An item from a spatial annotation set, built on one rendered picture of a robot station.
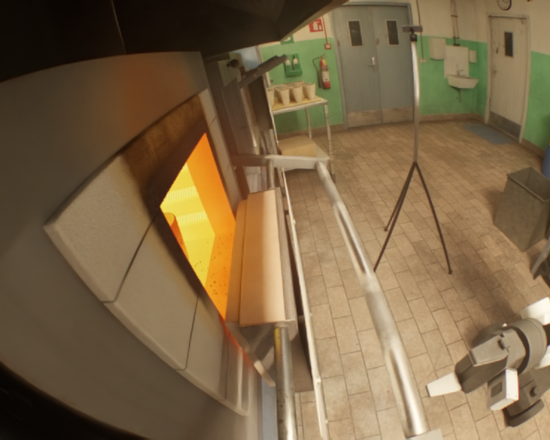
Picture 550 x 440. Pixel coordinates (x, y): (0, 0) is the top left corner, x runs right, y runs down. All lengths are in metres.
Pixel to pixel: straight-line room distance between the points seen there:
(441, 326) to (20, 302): 1.72
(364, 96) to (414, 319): 3.57
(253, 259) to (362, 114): 4.21
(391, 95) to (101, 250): 4.60
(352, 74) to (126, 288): 4.27
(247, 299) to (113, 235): 0.22
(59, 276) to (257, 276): 0.28
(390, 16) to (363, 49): 0.77
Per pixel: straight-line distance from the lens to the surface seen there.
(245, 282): 0.38
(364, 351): 1.55
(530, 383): 1.56
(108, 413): 0.21
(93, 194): 0.19
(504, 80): 5.21
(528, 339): 0.46
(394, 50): 4.61
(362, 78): 4.41
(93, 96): 0.24
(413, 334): 1.64
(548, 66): 4.61
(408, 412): 0.33
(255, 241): 0.44
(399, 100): 4.74
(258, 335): 0.36
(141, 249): 0.23
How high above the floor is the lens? 1.42
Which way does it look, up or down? 36 degrees down
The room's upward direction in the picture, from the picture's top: 14 degrees counter-clockwise
